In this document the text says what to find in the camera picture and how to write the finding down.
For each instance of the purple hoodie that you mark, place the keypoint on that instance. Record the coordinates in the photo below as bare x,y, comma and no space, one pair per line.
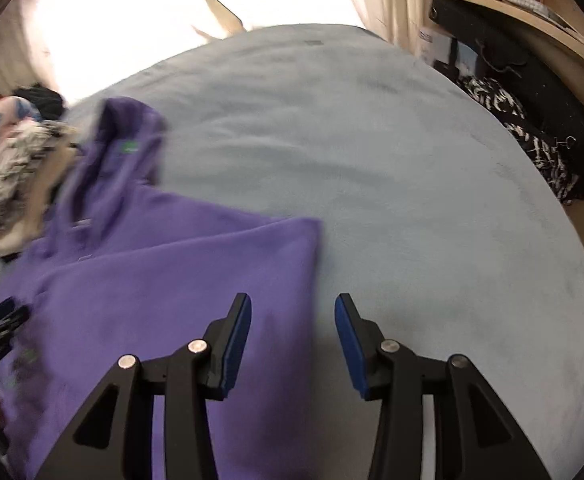
172,285

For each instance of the black and white patterned cloth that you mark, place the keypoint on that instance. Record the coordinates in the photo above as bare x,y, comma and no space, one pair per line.
17,160

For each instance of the light blue fleece blanket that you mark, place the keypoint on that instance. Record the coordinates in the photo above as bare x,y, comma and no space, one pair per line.
371,185

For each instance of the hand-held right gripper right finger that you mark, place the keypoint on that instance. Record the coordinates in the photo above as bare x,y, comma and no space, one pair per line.
351,355

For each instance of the wooden shelf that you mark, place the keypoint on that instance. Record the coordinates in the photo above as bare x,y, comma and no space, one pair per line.
521,15

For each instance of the cream curtain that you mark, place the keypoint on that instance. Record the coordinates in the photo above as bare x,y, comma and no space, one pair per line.
391,0

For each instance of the cream cloth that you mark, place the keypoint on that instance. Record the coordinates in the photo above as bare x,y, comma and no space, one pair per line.
47,185

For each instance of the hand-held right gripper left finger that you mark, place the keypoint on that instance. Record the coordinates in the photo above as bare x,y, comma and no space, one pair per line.
237,350

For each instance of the white paper sheet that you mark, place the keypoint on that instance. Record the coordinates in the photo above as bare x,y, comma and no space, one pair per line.
431,40

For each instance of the long black case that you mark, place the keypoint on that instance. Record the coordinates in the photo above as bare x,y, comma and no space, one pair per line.
546,90

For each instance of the black cloth with white print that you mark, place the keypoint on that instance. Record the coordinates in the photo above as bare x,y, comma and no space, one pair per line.
536,145

